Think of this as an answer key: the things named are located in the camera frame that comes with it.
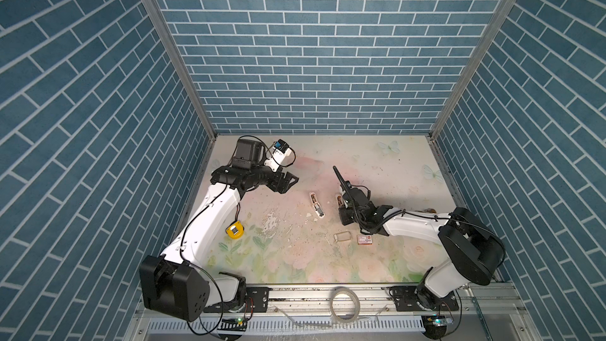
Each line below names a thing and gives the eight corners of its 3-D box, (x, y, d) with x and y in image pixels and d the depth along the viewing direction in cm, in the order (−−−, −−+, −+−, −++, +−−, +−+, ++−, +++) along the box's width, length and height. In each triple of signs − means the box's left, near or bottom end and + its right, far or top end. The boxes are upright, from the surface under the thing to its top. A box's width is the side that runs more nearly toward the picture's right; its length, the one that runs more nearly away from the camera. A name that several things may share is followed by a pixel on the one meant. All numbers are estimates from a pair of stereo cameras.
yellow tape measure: (225, 239, 88) (223, 236, 86) (229, 224, 92) (227, 221, 90) (242, 239, 88) (240, 236, 86) (245, 224, 92) (244, 221, 90)
